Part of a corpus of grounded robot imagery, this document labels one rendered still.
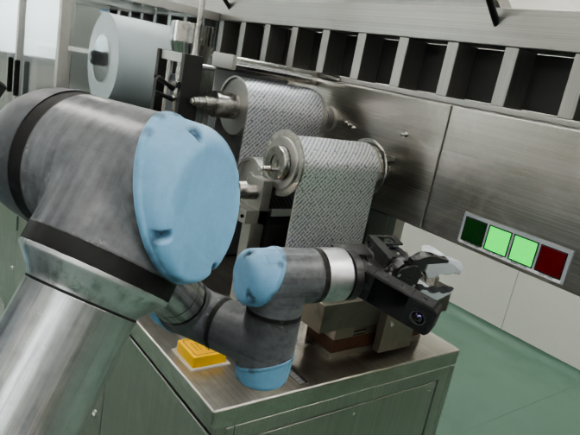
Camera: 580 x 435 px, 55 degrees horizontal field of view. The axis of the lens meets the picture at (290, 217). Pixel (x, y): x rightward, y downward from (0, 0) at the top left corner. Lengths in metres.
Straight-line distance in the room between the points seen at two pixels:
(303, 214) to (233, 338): 0.53
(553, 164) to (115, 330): 0.97
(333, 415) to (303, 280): 0.51
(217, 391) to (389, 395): 0.42
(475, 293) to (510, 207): 2.91
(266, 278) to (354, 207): 0.67
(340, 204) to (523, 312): 2.79
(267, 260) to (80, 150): 0.34
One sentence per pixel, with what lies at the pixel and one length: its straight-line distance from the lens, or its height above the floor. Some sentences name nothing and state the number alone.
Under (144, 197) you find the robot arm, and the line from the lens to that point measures 0.38.
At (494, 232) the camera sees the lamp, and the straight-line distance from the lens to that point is 1.27.
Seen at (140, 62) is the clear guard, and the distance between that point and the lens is 2.11.
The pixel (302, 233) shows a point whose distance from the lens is 1.26.
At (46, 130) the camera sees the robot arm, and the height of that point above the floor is 1.37.
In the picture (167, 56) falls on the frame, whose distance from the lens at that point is 1.49.
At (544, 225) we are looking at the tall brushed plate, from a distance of 1.22.
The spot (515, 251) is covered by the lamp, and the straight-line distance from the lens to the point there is 1.24.
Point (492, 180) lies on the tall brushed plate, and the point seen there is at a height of 1.30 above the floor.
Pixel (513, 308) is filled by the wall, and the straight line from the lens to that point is 4.01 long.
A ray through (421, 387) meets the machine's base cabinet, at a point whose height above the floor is 0.82.
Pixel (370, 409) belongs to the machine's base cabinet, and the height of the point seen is 0.80.
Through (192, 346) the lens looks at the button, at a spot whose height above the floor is 0.92.
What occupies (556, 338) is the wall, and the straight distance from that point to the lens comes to 3.90.
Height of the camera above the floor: 1.45
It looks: 14 degrees down
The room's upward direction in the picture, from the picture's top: 11 degrees clockwise
